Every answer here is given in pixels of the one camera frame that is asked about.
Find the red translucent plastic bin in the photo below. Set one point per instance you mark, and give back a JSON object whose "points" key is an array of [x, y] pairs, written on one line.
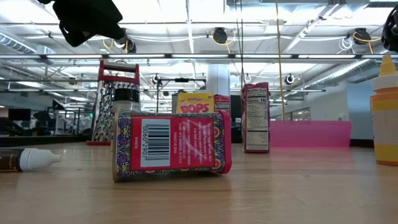
{"points": [[311, 133]]}

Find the yellow Corn Pops box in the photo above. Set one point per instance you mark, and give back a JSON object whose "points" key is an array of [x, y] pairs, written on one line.
{"points": [[194, 105]]}

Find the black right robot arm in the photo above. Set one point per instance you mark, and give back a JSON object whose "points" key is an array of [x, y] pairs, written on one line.
{"points": [[392, 34]]}

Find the small red cereal box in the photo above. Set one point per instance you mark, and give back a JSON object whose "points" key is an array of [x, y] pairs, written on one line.
{"points": [[222, 102]]}

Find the pink box nutrition label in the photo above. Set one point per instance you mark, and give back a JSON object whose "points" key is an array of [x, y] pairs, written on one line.
{"points": [[256, 118]]}

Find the black metal table frame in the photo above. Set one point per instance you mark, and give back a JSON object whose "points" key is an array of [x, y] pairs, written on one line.
{"points": [[46, 140]]}

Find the black metal frame stand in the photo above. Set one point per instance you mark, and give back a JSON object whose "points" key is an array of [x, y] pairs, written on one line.
{"points": [[182, 80]]}

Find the dark dropper bottle white cap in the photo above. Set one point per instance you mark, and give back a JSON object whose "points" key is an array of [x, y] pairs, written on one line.
{"points": [[34, 159]]}

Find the glass shaker black lid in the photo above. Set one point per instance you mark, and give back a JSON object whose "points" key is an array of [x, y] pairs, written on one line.
{"points": [[126, 95]]}

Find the red patterned spice tin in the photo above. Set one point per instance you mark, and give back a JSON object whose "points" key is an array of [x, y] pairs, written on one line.
{"points": [[172, 144]]}

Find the yellow squeeze bottle white collar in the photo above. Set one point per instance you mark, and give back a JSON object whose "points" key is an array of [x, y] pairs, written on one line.
{"points": [[385, 124]]}

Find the background workstation frame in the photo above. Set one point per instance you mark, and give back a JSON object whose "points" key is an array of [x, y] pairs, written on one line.
{"points": [[76, 119]]}

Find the black monitor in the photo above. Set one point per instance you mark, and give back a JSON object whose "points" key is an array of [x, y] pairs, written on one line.
{"points": [[20, 114]]}

